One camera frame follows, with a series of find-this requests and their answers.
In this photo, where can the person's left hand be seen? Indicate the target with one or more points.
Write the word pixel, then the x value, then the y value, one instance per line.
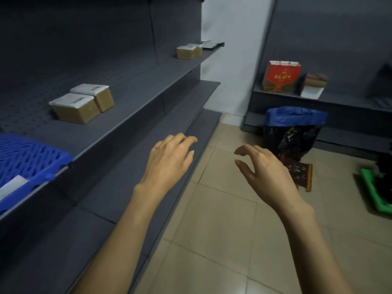
pixel 165 163

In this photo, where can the person's right hand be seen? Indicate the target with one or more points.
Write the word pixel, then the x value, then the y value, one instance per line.
pixel 272 177

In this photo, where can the person's right thumb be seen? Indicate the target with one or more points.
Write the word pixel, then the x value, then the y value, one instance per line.
pixel 244 168

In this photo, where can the person's left thumb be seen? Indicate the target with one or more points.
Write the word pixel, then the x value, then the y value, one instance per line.
pixel 188 160

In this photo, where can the person's right forearm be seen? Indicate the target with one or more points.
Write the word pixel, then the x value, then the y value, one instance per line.
pixel 309 251

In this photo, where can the person's left forearm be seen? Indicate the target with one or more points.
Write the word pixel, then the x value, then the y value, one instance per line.
pixel 122 238

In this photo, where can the black bin with blue bag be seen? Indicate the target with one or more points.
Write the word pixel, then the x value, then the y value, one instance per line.
pixel 292 131

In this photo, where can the long grey metal shelf unit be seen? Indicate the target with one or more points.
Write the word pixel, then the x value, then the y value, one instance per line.
pixel 131 88

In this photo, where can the red paper gift bag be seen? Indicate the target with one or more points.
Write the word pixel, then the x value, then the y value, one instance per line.
pixel 281 77

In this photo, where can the brown box with white top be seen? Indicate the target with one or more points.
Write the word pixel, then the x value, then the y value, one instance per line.
pixel 75 108
pixel 186 52
pixel 197 49
pixel 98 94

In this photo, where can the brown and white carton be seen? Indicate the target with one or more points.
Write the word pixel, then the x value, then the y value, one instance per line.
pixel 314 85

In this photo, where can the dark grey flat tray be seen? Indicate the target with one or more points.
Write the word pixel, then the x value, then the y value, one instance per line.
pixel 213 44

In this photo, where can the low grey metal shelf unit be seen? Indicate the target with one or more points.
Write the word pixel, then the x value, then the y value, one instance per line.
pixel 346 104

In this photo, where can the green plastic crate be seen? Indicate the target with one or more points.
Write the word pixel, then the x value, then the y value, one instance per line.
pixel 375 192

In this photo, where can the blue plastic crate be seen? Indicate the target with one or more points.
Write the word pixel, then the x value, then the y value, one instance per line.
pixel 27 159

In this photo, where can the white flat packet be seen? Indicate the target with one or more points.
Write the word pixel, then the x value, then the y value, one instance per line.
pixel 12 185

